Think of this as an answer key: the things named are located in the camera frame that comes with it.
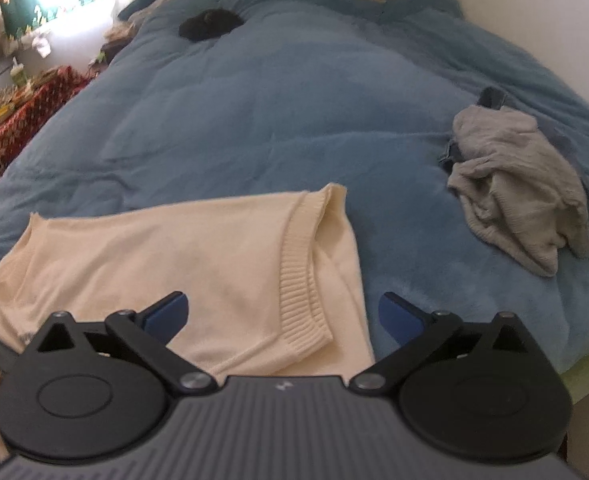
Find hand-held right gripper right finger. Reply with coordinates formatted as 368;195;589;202
349;291;545;395

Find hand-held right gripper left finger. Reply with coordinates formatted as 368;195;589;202
22;291;220;395

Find cream knit vest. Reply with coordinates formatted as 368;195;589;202
0;183;376;377

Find grey crumpled garment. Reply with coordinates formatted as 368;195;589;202
447;105;589;277

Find red patterned tablecloth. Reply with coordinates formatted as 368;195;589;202
0;66;90;196

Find blue fleece blanket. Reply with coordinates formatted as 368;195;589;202
0;0;589;376

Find dark curled-up cat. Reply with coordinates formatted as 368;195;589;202
178;9;244;42

